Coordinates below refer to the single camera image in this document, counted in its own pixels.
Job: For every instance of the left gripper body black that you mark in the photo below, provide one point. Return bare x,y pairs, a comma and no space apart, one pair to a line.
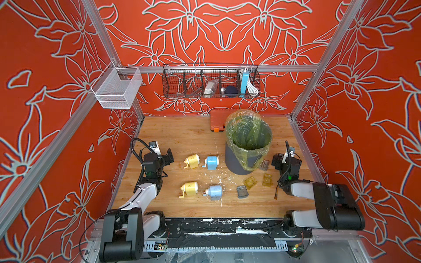
165,158

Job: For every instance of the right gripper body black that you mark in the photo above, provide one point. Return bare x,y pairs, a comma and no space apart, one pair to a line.
279,164

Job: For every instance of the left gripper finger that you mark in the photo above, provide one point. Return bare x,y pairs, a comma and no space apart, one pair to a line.
171,160
169,153

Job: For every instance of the clear sharpener shavings tray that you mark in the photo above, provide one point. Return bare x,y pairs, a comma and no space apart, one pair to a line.
264,165

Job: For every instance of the yellow sharpener back row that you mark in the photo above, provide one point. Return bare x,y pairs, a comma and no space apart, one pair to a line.
192,162

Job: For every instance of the yellow sharpener row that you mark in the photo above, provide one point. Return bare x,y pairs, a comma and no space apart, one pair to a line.
192,162
189,189

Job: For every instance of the yellow sharpener front row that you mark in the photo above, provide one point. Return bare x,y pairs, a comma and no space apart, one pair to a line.
189,189

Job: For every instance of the yellow clear shavings tray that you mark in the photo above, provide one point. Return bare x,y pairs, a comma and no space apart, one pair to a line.
250,182

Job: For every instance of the blue sharpener back row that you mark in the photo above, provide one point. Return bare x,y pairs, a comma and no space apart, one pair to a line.
211,163

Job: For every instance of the light blue sharpener front row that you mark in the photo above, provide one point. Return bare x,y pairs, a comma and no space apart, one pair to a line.
214,193

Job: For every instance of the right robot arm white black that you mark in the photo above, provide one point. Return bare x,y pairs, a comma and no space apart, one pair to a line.
335,208

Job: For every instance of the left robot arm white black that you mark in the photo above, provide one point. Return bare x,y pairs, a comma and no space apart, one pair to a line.
126,229

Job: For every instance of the yellow-green plastic bin liner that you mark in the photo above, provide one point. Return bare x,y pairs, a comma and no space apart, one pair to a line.
248,135

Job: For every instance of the dark grey garbage bin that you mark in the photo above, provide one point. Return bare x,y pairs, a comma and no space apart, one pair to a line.
234,165

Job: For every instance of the orange tool case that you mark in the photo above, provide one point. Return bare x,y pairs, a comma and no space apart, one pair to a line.
218,119

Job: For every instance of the silver packet in basket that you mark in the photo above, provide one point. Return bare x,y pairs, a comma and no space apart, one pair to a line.
211,88

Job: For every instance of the dark blue round object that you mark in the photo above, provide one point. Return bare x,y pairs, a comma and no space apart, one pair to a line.
231,91

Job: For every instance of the light blue box in basket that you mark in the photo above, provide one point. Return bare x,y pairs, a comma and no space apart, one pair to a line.
244,81

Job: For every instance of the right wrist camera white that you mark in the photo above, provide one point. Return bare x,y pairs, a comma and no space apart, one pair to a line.
291,153

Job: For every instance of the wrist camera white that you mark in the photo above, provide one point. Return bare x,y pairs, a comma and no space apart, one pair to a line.
291,153
154,146

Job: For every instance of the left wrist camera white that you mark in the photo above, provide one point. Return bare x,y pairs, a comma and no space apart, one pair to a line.
154,146

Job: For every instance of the black wire wall basket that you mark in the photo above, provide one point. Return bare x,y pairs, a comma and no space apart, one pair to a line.
210,80

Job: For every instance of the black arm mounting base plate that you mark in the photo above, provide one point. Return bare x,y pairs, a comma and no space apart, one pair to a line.
221,233

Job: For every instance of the clear plastic wall bin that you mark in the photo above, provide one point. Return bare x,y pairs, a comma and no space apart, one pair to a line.
118,88

